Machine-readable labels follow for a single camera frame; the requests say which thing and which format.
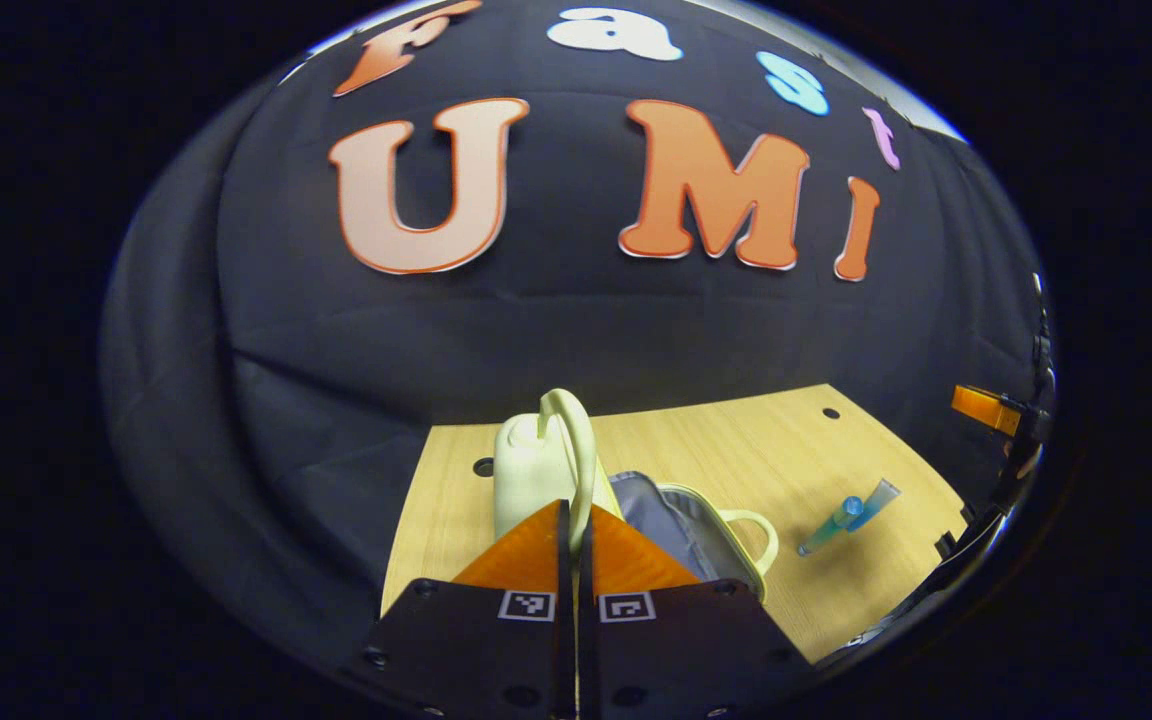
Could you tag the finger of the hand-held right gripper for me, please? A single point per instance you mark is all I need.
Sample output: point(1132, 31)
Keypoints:
point(981, 405)

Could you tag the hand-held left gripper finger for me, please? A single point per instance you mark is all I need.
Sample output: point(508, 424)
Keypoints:
point(564, 600)
point(588, 600)

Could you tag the cream suitcase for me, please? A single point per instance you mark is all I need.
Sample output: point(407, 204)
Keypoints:
point(526, 470)

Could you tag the blue skin care bottle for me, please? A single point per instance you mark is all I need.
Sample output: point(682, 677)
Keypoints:
point(831, 528)

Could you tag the black backdrop cloth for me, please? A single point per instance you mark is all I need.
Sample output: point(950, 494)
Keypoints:
point(586, 330)

